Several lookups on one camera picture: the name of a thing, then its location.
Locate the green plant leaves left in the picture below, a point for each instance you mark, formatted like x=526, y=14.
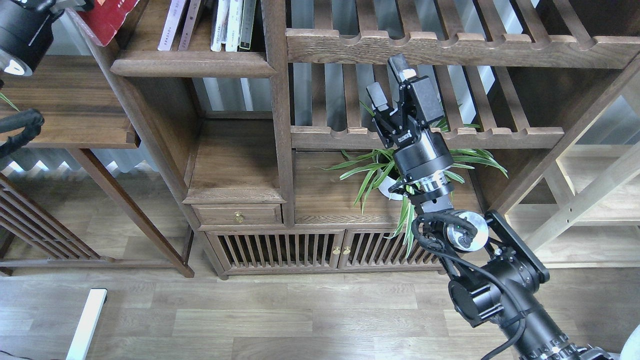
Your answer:
x=4, y=98

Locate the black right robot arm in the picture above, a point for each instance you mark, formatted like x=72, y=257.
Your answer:
x=493, y=274

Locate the white upright book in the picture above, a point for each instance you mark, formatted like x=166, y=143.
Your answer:
x=234, y=25
x=220, y=17

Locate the potted spider plant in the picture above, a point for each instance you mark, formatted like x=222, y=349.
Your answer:
x=382, y=173

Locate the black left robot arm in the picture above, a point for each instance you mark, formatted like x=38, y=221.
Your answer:
x=25, y=36

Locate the white upright book middle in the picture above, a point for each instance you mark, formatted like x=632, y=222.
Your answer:
x=234, y=25

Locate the white paperback book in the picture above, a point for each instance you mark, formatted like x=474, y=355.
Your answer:
x=173, y=19

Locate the grey trouser leg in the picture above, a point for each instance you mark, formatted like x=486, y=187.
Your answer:
x=631, y=348

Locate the white upright book left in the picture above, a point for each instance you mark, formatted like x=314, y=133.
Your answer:
x=220, y=17

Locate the light wooden shelf frame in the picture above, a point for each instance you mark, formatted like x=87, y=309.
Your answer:
x=592, y=219

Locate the slatted wooden rack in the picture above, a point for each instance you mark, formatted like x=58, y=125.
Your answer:
x=28, y=221

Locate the dark wooden bookshelf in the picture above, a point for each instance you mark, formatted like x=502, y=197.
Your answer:
x=242, y=138

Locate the dark wooden side shelf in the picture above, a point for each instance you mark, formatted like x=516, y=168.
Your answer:
x=82, y=114

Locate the maroon book white characters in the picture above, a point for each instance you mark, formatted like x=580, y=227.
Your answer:
x=193, y=14

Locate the red paperback book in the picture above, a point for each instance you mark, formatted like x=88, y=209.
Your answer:
x=103, y=21

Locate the dark green upright book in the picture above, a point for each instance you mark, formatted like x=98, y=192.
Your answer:
x=247, y=25

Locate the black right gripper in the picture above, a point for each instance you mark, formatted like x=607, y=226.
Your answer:
x=420, y=153

